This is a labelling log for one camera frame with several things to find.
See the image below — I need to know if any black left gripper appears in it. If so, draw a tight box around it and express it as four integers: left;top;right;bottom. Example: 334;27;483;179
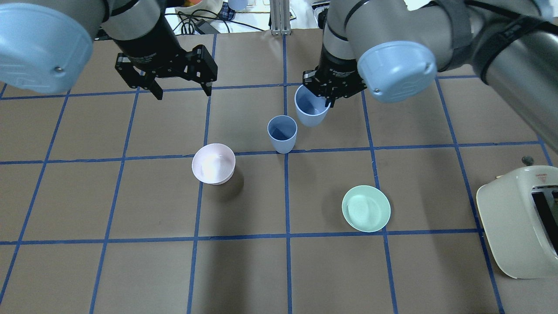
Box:
114;41;218;101

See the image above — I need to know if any blue cup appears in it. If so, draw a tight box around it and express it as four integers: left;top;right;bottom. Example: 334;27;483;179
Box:
294;85;329;127
267;115;298;154

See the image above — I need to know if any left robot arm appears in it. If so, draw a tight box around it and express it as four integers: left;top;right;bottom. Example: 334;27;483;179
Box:
0;0;218;100

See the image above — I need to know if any cream toaster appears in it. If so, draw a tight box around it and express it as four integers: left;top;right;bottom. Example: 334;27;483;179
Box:
476;156;558;280

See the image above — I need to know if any green bowl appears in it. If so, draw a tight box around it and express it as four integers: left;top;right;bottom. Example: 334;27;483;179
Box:
341;185;392;233

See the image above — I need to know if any pink bowl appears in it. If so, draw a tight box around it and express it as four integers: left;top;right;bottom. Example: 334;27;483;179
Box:
191;143;236;185

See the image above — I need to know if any aluminium frame post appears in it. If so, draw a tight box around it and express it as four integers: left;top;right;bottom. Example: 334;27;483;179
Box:
269;0;292;37

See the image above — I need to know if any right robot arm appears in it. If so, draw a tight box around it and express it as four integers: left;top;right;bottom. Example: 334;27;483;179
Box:
303;0;558;151

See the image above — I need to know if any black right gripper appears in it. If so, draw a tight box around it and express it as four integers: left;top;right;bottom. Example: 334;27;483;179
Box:
302;48;367;109

